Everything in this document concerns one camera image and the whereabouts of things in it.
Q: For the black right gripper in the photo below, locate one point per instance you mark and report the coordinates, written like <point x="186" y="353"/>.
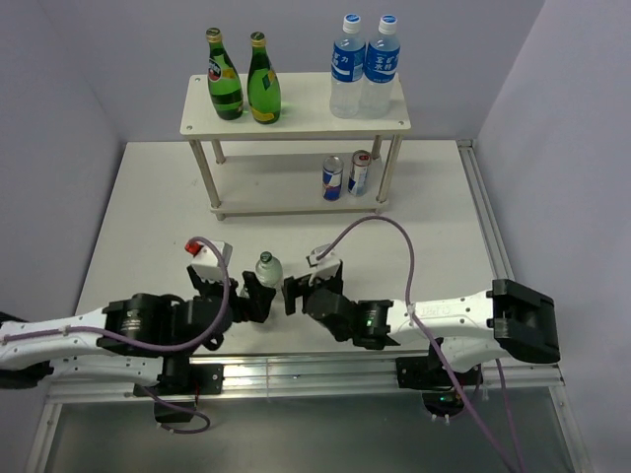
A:
<point x="297" y="285"/>

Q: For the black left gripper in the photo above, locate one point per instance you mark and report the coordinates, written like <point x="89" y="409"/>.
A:
<point x="257" y="305"/>

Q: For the blue silver drink can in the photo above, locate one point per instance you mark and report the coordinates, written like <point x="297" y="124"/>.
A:
<point x="332" y="173"/>

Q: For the green glass bottle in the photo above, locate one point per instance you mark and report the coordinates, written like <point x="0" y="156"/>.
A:
<point x="263" y="88"/>
<point x="224" y="83"/>

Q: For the green glass bottle front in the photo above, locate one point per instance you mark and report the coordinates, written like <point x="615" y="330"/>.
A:
<point x="224" y="83"/>

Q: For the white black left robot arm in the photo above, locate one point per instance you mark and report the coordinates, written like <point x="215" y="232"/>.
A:
<point x="147" y="340"/>

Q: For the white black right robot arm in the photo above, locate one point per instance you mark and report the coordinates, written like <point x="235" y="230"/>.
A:
<point x="508" y="320"/>

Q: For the white two-tier shelf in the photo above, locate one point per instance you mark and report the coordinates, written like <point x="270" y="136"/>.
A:
<point x="250" y="169"/>

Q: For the blue label water bottle left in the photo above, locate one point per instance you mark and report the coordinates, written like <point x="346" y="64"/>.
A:
<point x="347" y="63"/>

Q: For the blue label water bottle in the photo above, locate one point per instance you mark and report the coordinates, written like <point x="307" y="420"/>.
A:
<point x="380" y="67"/>
<point x="347" y="63"/>

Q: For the blue label water bottle right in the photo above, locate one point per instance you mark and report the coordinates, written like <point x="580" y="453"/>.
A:
<point x="380" y="67"/>

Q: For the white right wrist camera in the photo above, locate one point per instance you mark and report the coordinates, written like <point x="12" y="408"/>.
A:
<point x="323" y="261"/>

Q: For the aluminium rail frame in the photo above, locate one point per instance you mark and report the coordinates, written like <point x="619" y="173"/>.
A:
<point x="281" y="372"/>

